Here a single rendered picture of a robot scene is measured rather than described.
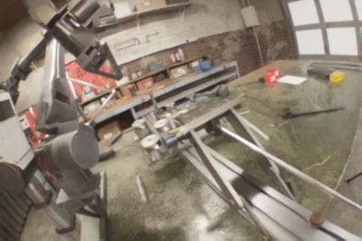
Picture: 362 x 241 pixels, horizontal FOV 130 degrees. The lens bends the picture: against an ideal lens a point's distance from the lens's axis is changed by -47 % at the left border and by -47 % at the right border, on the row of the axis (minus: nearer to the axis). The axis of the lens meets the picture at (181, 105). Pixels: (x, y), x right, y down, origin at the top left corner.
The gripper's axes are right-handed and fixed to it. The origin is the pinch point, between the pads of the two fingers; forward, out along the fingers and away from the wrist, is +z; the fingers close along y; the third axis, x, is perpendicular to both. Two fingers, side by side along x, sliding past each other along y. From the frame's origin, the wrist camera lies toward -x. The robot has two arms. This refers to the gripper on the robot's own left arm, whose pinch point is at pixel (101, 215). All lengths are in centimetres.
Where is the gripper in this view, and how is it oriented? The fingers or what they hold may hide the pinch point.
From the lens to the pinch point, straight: 39.7
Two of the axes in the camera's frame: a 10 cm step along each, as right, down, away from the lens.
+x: 3.8, 1.8, -9.1
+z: 3.0, 9.0, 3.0
